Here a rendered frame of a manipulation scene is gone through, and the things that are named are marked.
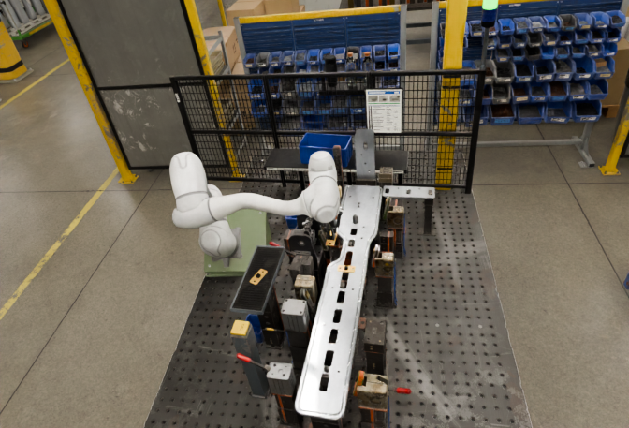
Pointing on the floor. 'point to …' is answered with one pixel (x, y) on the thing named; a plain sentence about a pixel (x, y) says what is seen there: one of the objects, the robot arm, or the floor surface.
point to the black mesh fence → (334, 119)
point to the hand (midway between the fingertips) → (330, 231)
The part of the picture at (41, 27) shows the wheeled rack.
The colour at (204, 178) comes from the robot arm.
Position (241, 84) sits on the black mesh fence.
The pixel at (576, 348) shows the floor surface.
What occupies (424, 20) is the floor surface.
